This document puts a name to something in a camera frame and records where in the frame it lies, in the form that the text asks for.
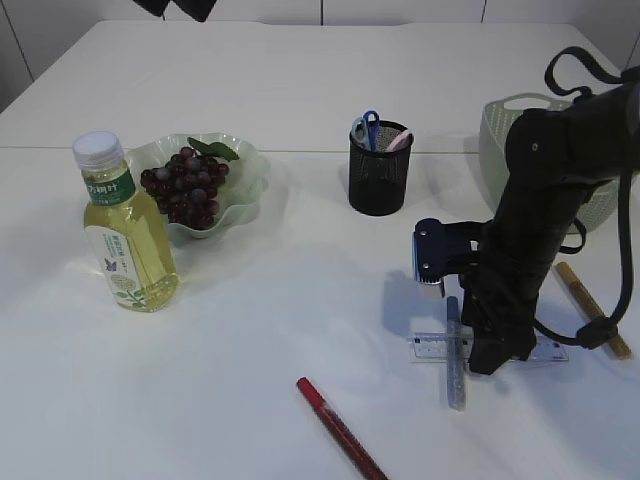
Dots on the clear plastic ruler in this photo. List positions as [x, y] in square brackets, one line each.
[432, 347]

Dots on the yellow tea bottle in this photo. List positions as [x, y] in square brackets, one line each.
[124, 227]

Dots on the green woven plastic basket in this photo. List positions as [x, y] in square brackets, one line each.
[497, 118]

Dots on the green wavy glass plate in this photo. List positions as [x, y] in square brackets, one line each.
[240, 195]

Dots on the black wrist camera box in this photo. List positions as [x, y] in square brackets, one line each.
[441, 249]

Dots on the blue scissors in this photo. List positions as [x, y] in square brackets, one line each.
[365, 129]

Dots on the red glitter pen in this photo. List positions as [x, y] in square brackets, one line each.
[339, 431]

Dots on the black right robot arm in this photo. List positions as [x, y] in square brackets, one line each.
[555, 161]

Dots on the silver glitter pen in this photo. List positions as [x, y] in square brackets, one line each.
[456, 390]

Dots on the gold glitter pen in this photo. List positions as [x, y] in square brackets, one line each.
[616, 348]

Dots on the purple artificial grape bunch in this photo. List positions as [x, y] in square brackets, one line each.
[187, 186]

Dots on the pink scissors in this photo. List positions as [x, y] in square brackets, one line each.
[400, 141]

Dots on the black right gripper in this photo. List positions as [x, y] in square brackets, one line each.
[502, 284]

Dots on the black mesh pen holder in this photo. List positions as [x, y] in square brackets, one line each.
[377, 180]

